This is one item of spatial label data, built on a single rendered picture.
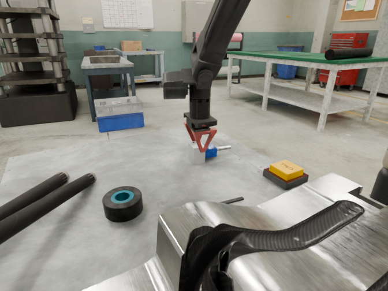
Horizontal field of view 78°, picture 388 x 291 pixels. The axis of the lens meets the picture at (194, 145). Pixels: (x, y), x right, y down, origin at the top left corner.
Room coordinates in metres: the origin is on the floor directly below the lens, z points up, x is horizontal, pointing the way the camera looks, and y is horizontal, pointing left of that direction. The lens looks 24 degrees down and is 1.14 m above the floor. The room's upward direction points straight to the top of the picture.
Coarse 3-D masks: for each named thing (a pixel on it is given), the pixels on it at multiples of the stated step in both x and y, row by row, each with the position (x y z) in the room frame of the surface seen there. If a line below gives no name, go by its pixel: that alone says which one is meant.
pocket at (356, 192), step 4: (356, 188) 0.37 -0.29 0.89; (360, 188) 0.37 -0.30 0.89; (348, 192) 0.36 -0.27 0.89; (352, 192) 0.36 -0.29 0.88; (356, 192) 0.37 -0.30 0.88; (360, 192) 0.37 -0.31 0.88; (356, 196) 0.37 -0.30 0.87; (360, 196) 0.37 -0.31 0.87; (364, 196) 0.36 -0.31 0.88; (364, 200) 0.36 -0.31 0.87; (368, 200) 0.35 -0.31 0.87; (372, 200) 0.35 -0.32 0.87; (372, 204) 0.35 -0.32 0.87; (376, 204) 0.34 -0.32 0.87; (380, 204) 0.34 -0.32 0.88; (384, 204) 0.34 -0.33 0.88; (380, 208) 0.34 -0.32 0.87
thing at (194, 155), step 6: (192, 144) 0.64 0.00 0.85; (204, 144) 0.67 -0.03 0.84; (210, 144) 0.67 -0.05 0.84; (192, 150) 0.63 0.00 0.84; (198, 150) 0.62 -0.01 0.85; (210, 150) 0.64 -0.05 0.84; (216, 150) 0.65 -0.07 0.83; (192, 156) 0.63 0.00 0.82; (198, 156) 0.62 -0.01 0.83; (204, 156) 0.63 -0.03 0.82; (210, 156) 0.64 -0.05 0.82; (192, 162) 0.63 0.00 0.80; (198, 162) 0.62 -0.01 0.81; (204, 162) 0.63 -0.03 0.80
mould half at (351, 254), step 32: (288, 192) 0.36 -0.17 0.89; (320, 192) 0.35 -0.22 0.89; (160, 224) 0.24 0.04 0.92; (192, 224) 0.23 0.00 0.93; (256, 224) 0.26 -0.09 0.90; (288, 224) 0.28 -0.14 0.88; (352, 224) 0.28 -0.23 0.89; (384, 224) 0.27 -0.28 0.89; (160, 256) 0.23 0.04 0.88; (256, 256) 0.18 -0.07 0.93; (288, 256) 0.20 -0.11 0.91; (320, 256) 0.22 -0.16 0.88; (352, 256) 0.22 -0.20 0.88; (384, 256) 0.22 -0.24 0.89; (96, 288) 0.20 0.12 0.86; (128, 288) 0.20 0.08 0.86; (160, 288) 0.20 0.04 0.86; (256, 288) 0.14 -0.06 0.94; (288, 288) 0.15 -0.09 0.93; (320, 288) 0.16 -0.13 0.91; (352, 288) 0.18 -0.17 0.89
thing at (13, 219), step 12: (84, 180) 0.48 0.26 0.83; (60, 192) 0.40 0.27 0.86; (72, 192) 0.43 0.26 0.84; (36, 204) 0.34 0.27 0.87; (48, 204) 0.36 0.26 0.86; (60, 204) 0.39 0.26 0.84; (12, 216) 0.30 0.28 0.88; (24, 216) 0.31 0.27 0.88; (36, 216) 0.33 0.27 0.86; (0, 228) 0.27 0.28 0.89; (12, 228) 0.28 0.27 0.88; (24, 228) 0.30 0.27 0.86; (0, 240) 0.26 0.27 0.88
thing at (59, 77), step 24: (0, 0) 4.28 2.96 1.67; (48, 0) 4.46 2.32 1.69; (0, 24) 4.19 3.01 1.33; (24, 24) 4.48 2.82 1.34; (48, 24) 3.52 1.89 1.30; (24, 48) 4.45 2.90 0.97; (48, 48) 3.51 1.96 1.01; (24, 72) 4.17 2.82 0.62; (48, 72) 4.17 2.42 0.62; (0, 96) 3.20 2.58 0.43; (24, 96) 3.32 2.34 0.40; (48, 96) 3.39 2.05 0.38; (72, 96) 3.82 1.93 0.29; (0, 120) 3.16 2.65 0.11; (24, 120) 3.26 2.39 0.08; (48, 120) 3.37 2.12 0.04; (72, 120) 3.49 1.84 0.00
